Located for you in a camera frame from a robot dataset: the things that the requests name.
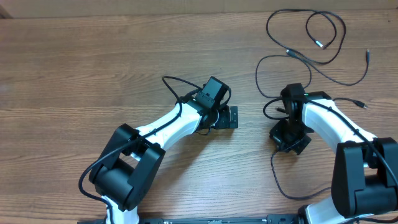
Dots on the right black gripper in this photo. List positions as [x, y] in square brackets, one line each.
[289, 139]

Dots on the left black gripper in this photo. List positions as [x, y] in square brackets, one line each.
[228, 122]

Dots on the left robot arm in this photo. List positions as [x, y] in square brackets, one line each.
[125, 170]

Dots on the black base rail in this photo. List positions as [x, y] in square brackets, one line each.
[270, 219]

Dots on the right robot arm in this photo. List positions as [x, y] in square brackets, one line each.
[364, 182]

